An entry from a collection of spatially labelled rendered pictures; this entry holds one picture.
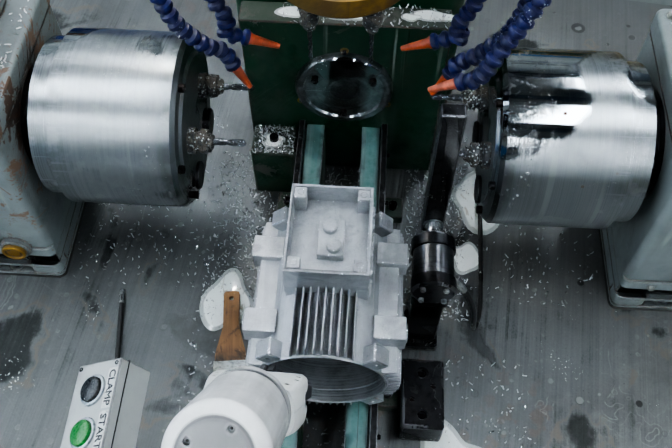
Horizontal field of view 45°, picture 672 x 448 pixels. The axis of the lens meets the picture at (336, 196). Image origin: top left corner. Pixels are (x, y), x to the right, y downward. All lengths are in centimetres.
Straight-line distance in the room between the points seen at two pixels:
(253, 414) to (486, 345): 71
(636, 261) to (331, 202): 47
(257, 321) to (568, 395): 52
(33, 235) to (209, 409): 72
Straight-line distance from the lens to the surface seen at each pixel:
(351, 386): 108
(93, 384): 98
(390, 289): 100
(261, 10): 118
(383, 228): 102
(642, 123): 111
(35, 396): 131
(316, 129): 132
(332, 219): 97
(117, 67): 111
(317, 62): 120
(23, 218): 125
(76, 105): 111
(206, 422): 62
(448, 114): 92
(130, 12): 171
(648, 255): 123
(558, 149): 107
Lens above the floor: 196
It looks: 57 degrees down
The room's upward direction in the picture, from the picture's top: straight up
